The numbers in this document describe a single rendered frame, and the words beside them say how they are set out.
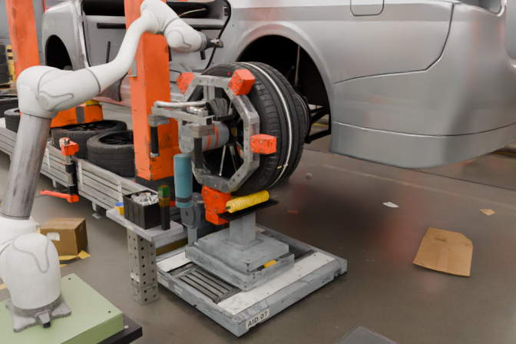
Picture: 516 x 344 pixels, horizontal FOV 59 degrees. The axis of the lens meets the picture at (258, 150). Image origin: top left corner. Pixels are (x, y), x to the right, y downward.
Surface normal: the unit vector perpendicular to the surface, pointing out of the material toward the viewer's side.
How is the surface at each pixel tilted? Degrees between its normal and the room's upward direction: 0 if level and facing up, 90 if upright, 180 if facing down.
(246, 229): 90
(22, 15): 90
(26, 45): 90
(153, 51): 90
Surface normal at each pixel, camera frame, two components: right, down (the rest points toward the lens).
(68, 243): -0.04, 0.25
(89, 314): 0.04, -0.96
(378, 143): -0.71, 0.18
